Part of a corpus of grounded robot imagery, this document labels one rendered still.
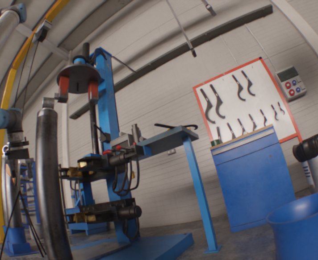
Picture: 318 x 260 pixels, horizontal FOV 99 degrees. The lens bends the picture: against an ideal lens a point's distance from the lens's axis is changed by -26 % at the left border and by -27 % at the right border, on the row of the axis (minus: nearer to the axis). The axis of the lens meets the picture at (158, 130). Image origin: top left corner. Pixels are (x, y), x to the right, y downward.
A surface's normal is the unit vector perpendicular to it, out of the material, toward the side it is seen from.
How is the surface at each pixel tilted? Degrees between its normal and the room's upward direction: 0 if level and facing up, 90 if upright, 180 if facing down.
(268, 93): 90
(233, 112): 90
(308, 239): 90
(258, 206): 90
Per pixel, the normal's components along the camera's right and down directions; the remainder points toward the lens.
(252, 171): -0.51, -0.21
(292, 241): -0.89, 0.03
